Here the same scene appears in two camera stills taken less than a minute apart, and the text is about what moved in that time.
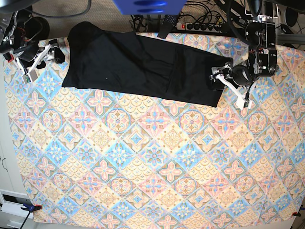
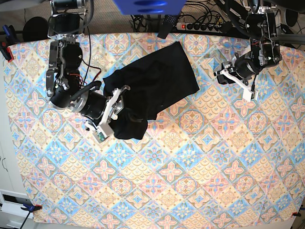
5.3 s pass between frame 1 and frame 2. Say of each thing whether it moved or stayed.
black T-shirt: moved
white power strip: stayed
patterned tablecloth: stayed
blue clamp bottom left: stayed
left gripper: moved
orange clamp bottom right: stayed
